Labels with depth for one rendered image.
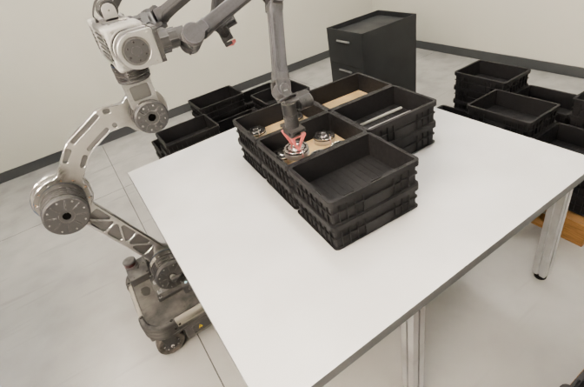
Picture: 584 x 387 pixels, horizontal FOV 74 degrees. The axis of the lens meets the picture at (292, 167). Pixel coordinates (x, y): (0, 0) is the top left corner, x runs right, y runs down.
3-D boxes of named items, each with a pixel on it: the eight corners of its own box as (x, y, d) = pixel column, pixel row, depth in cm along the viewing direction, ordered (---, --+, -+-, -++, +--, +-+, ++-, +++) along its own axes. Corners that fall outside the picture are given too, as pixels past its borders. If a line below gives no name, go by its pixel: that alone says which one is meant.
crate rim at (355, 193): (329, 210, 128) (328, 204, 127) (287, 172, 152) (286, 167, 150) (421, 163, 142) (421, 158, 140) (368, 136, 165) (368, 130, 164)
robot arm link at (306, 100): (271, 90, 153) (278, 84, 145) (295, 81, 158) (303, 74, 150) (284, 118, 154) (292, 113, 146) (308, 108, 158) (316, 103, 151)
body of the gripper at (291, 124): (294, 123, 161) (291, 106, 157) (306, 131, 153) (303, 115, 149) (280, 128, 159) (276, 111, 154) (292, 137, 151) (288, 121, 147)
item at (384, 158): (333, 231, 134) (329, 205, 128) (292, 192, 157) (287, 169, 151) (420, 185, 147) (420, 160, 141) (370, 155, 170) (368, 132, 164)
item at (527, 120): (547, 170, 245) (561, 103, 221) (518, 190, 233) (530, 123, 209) (488, 148, 275) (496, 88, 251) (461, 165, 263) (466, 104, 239)
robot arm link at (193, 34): (255, -24, 157) (262, -38, 147) (278, 3, 159) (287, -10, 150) (174, 42, 141) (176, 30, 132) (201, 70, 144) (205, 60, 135)
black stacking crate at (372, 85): (332, 131, 194) (329, 111, 187) (302, 114, 217) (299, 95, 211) (394, 105, 207) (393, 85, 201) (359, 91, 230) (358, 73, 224)
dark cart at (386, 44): (367, 136, 346) (359, 34, 298) (335, 122, 380) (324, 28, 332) (415, 111, 369) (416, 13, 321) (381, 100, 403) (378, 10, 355)
